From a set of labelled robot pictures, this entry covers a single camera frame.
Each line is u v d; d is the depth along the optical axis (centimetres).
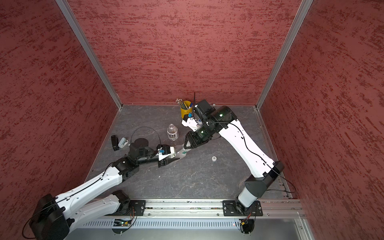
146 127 109
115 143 96
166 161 66
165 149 60
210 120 46
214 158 92
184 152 65
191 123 62
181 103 101
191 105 107
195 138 57
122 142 95
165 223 71
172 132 85
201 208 76
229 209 74
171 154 61
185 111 106
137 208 74
